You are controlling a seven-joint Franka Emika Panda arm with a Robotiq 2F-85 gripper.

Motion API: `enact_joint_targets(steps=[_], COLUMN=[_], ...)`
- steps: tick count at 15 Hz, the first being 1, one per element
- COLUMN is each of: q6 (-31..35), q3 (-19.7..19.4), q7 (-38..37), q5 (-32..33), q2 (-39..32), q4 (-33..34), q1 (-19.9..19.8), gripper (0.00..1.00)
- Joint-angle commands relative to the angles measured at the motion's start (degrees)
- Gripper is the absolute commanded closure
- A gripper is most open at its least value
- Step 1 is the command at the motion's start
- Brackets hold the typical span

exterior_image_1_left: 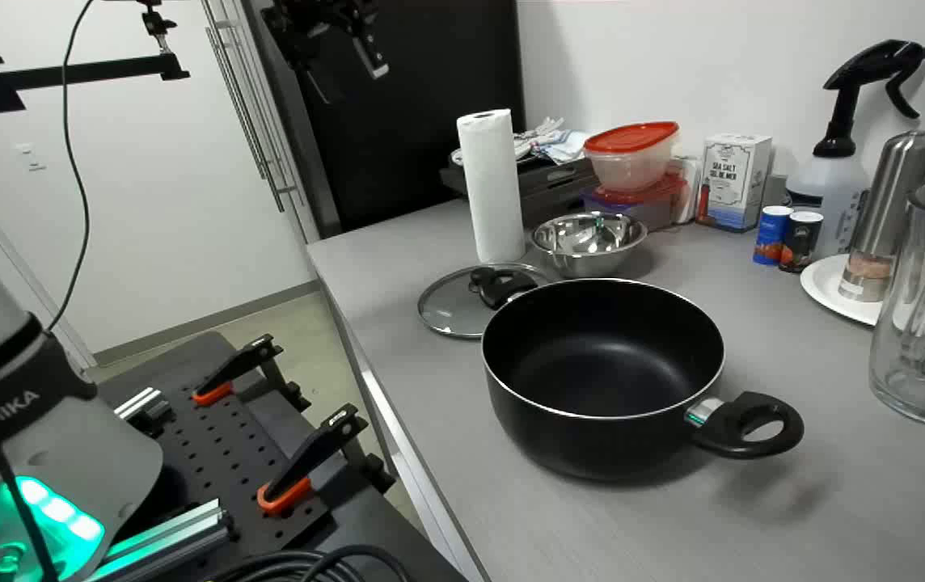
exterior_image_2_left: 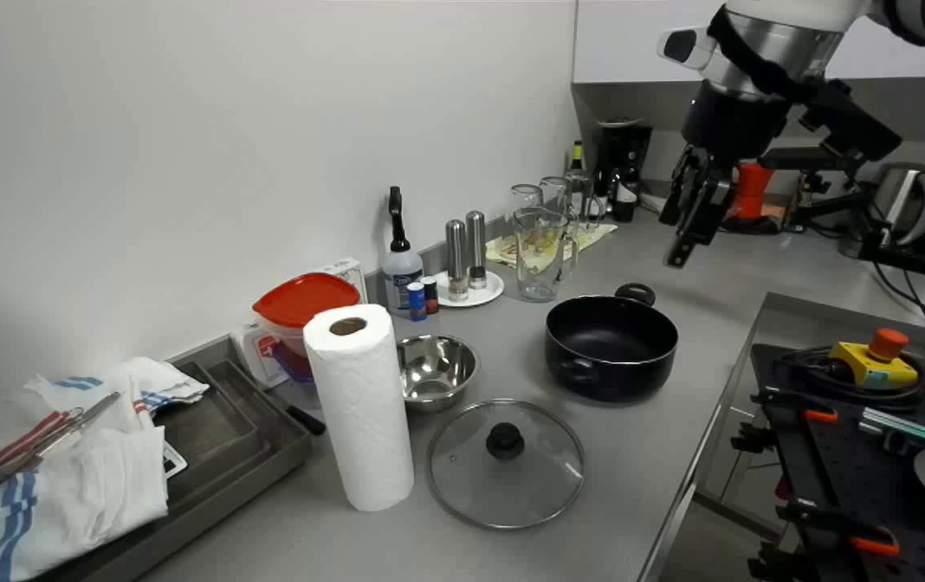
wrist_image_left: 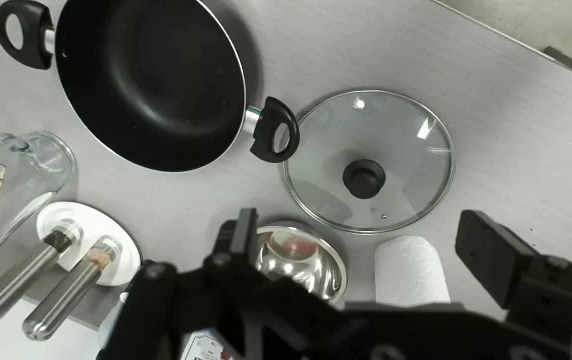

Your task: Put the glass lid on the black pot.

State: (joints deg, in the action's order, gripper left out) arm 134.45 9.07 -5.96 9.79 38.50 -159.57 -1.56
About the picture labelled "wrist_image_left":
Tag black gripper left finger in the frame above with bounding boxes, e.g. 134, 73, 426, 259
212, 206, 262, 269

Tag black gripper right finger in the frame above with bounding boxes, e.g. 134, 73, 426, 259
453, 208, 541, 310

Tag glass lid with black knob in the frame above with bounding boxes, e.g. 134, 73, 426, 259
280, 87, 455, 235

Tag small steel bowl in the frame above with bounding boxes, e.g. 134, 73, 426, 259
252, 221, 349, 309

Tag white paper towel roll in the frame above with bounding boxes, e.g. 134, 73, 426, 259
372, 235, 452, 309

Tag small white plate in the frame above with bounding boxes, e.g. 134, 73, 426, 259
33, 200, 142, 288

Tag steel pepper mill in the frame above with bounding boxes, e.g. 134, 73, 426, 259
19, 237, 122, 342

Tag clear glass pitcher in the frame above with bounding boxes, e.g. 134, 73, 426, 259
0, 130, 77, 274

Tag steel salt mill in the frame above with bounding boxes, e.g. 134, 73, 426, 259
0, 225, 82, 324

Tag black pot with two handles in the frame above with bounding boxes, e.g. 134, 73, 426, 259
0, 0, 302, 175

